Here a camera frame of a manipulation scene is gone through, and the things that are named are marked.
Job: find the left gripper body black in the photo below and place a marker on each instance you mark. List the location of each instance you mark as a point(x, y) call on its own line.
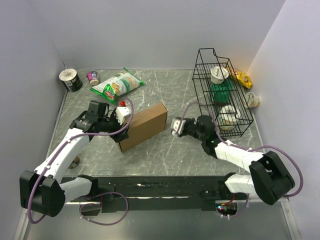
point(110, 124)

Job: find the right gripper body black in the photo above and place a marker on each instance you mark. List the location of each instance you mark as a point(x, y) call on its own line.
point(191, 129)

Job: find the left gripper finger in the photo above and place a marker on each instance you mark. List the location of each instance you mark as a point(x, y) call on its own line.
point(125, 126)
point(120, 136)

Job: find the brown cardboard express box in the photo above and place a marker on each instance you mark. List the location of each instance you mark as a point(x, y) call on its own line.
point(145, 124)

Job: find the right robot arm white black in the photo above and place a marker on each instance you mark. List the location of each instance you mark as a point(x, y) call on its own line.
point(268, 177)

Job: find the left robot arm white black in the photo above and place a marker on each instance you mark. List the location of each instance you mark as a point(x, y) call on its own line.
point(42, 189)

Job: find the green white chips bag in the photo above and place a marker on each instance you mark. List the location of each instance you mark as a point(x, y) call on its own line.
point(117, 85)

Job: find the white cup in rack front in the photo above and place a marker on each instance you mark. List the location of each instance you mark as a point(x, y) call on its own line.
point(228, 117)

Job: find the green lidded container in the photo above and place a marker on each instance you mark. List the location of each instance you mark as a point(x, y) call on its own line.
point(221, 92)

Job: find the purple small yogurt cup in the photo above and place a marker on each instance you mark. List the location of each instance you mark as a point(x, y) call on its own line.
point(93, 78)

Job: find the metal tin can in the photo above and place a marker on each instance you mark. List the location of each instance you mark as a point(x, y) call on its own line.
point(74, 163)

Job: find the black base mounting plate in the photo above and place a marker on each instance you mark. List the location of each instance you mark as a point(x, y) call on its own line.
point(151, 193)

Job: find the white yogurt cup in rack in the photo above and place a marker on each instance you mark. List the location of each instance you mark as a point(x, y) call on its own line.
point(218, 75)

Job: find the black can white lid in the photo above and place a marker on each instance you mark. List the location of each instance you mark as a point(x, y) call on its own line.
point(70, 79)

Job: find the yellow white yogurt cup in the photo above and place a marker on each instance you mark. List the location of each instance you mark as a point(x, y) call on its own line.
point(251, 100)

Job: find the yellow chips bag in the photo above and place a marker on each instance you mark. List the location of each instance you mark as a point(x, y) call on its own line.
point(237, 76)

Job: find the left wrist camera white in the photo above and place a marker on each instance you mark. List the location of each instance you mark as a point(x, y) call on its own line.
point(122, 112)

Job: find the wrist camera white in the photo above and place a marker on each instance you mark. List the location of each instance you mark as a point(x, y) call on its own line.
point(122, 112)
point(177, 126)

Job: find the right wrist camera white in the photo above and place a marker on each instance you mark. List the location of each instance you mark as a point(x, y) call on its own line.
point(177, 126)

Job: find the black wire basket rack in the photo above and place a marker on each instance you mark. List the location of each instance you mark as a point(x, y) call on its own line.
point(206, 59)

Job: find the aluminium rail frame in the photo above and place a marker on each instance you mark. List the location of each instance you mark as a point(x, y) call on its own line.
point(257, 222)

